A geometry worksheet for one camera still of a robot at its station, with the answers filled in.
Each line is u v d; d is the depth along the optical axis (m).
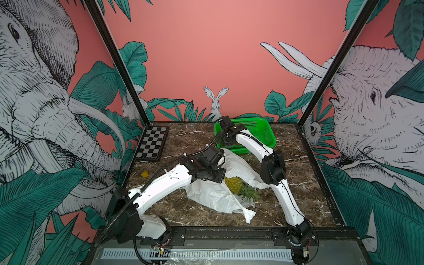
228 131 0.76
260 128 1.11
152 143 1.05
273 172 0.64
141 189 0.43
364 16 0.71
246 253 0.70
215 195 0.72
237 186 0.82
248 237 0.76
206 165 0.58
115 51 0.82
